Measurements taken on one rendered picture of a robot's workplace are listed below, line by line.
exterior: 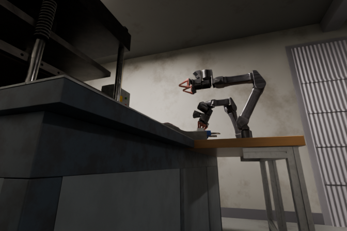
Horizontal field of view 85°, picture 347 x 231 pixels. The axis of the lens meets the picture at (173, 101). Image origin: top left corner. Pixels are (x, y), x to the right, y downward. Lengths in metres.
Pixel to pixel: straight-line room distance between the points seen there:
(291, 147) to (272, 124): 2.20
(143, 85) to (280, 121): 2.39
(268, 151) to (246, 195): 2.18
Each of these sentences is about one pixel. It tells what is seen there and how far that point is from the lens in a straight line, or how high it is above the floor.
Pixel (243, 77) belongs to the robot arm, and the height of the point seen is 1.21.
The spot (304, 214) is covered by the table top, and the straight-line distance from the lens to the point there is 0.96.
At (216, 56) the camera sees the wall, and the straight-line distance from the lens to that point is 3.55.
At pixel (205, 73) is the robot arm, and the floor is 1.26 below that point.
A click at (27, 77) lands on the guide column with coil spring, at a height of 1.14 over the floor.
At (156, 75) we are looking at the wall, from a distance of 3.70.
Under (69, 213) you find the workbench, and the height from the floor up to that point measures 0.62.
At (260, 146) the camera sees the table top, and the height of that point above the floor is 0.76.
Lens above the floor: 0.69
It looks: 19 degrees up
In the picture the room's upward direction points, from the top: straight up
